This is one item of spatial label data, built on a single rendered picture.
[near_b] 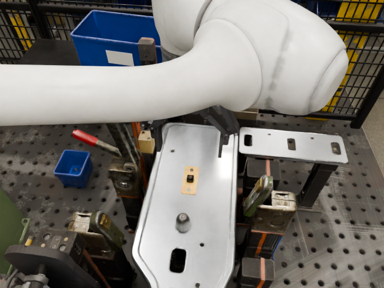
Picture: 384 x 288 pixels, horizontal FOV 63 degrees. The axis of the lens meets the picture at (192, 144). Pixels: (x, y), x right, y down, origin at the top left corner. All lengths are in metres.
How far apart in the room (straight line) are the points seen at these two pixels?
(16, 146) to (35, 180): 0.21
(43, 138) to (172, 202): 0.79
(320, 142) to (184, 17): 0.63
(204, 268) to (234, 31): 0.51
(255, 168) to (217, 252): 0.27
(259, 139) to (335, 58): 0.59
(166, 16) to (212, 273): 0.50
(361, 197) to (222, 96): 1.00
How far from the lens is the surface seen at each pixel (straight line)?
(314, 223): 1.14
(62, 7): 1.25
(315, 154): 0.91
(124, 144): 0.70
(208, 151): 0.85
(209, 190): 0.78
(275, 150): 0.88
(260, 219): 0.76
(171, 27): 0.44
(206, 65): 0.31
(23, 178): 1.32
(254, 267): 0.72
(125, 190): 0.83
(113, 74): 0.30
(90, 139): 0.74
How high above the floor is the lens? 1.66
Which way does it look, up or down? 49 degrees down
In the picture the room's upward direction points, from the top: straight up
